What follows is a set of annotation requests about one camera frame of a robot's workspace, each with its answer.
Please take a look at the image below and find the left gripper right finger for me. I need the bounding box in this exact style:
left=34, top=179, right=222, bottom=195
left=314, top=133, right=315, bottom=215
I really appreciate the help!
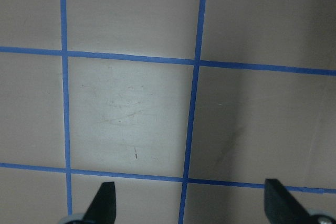
left=264, top=178, right=336, bottom=224

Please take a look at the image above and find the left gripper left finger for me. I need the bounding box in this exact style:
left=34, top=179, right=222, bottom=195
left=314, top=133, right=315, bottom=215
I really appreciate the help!
left=58, top=181, right=118, bottom=224

